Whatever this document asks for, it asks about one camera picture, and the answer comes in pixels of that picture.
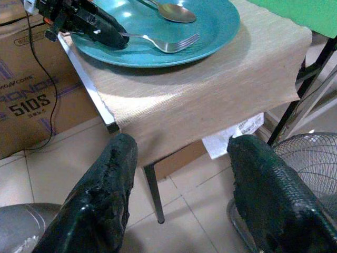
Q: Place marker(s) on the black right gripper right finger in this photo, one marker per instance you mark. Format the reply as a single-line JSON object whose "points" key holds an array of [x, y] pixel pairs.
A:
{"points": [[273, 205]]}

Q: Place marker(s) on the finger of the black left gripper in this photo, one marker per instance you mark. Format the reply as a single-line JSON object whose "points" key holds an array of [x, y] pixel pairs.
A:
{"points": [[105, 38], [102, 19]]}

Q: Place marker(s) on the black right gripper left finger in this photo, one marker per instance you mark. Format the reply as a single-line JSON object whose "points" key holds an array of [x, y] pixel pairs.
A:
{"points": [[100, 200]]}

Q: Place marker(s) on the silver metal fork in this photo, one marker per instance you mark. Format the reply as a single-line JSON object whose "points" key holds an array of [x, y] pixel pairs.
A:
{"points": [[168, 47]]}

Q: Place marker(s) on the white metal-framed table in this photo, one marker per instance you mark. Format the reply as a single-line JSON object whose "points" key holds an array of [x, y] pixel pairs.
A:
{"points": [[89, 84]]}

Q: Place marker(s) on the metal grille floor fan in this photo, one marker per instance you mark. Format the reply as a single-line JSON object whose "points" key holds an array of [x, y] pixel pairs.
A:
{"points": [[323, 168]]}

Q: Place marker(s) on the silver metal spoon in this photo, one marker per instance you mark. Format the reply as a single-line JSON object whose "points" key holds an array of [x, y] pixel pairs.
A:
{"points": [[176, 13]]}

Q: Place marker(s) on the large printed cardboard box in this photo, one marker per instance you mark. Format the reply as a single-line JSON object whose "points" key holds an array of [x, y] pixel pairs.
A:
{"points": [[26, 79]]}

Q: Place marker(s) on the white printed paper bag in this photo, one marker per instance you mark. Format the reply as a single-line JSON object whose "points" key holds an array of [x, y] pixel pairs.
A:
{"points": [[218, 145]]}

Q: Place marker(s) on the grey rounded robot leg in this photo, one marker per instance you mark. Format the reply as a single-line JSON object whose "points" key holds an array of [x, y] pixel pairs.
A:
{"points": [[18, 226]]}

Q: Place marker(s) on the flat brown cardboard piece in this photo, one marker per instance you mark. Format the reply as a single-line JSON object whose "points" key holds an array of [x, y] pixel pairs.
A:
{"points": [[179, 160]]}

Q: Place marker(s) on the teal round plate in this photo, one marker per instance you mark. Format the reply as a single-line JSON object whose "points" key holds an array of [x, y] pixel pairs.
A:
{"points": [[213, 31]]}

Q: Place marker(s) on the beige woven placemat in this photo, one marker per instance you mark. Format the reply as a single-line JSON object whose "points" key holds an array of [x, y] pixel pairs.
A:
{"points": [[197, 105]]}

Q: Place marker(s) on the silver metal stand leg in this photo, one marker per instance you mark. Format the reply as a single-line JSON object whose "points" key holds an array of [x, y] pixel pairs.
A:
{"points": [[317, 96]]}

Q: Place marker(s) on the black metal stand leg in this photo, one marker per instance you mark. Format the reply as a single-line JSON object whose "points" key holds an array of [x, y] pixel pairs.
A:
{"points": [[302, 89]]}

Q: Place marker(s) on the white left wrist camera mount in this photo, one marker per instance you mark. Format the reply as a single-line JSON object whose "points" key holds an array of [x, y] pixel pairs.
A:
{"points": [[30, 5]]}

